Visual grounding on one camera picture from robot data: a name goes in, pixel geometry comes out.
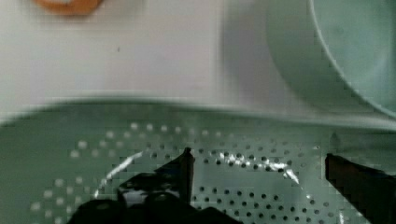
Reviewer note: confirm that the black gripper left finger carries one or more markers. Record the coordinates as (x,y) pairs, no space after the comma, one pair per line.
(174,177)

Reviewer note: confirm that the green mug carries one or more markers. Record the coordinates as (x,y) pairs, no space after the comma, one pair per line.
(338,55)

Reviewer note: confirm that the green plastic strainer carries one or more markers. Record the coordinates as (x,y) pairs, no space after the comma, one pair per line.
(255,169)

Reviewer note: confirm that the orange slice toy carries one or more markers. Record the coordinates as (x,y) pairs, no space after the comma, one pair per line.
(69,8)

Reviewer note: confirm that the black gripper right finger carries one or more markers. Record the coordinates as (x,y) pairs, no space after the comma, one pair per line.
(369,190)

